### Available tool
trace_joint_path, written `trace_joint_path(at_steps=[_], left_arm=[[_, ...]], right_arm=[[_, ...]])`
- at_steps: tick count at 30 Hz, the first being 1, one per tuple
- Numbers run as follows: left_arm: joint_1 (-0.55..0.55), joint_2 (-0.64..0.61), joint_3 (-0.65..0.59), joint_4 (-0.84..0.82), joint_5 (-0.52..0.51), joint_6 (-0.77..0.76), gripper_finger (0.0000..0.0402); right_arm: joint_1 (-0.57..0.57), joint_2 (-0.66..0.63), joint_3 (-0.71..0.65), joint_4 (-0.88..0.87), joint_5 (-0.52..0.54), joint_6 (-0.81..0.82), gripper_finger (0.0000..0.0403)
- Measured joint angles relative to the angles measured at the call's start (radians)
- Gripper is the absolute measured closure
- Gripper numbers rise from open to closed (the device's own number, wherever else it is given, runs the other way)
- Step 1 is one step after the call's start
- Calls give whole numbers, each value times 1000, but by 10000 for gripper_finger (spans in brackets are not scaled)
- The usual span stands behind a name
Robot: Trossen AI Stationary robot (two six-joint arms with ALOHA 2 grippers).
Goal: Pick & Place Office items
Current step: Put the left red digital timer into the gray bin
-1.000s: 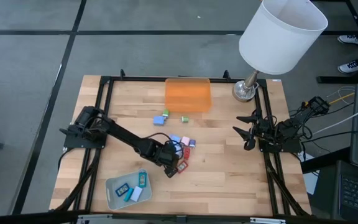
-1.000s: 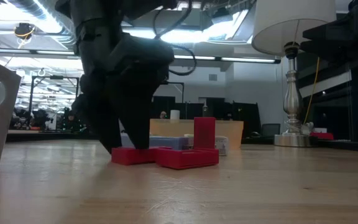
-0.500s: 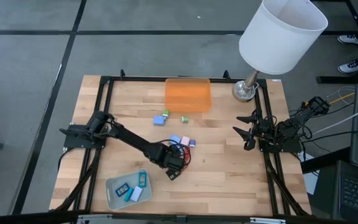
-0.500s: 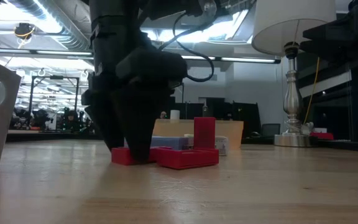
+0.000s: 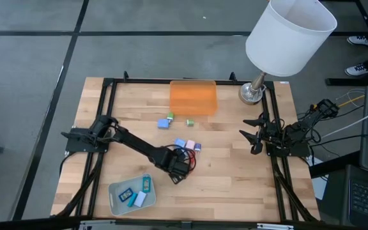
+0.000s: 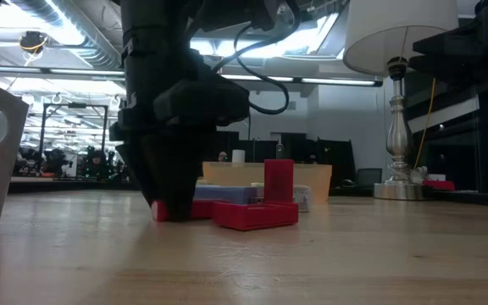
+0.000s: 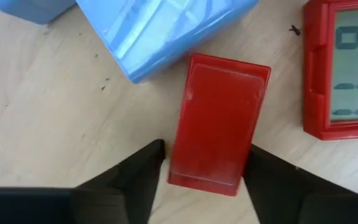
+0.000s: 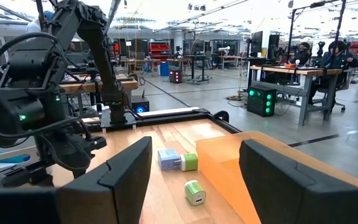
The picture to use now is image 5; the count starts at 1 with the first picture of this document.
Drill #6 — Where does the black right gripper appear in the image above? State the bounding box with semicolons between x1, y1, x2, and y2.
238;110;282;156

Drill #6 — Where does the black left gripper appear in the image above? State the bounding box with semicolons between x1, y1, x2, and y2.
157;144;198;185

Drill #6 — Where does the light blue key tag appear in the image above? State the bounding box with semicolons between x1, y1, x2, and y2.
133;190;148;208

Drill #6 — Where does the grey plastic bin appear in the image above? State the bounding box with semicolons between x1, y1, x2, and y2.
107;172;157;217

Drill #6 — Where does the dark blue key tag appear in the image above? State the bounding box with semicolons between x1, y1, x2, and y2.
118;187;134;203

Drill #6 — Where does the translucent orange plastic bin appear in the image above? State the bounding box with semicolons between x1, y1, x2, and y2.
169;79;219;116

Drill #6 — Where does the silver lamp with white shade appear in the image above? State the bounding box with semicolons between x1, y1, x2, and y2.
238;0;338;105

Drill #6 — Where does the person's shoe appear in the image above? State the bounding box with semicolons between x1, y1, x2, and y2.
346;34;368;47
344;63;368;77

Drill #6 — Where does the white lamp cord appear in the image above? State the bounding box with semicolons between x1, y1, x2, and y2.
256;83;268;102

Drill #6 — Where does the yellow cable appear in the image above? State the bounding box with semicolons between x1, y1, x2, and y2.
337;83;368;108

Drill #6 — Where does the white cable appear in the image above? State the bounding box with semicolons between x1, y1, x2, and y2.
323;103;368;139

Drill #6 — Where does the black aluminium table frame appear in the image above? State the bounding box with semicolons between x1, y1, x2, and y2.
51;76;322;224

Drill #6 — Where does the black desk leg frame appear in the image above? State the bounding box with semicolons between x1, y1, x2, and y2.
326;0;368;87

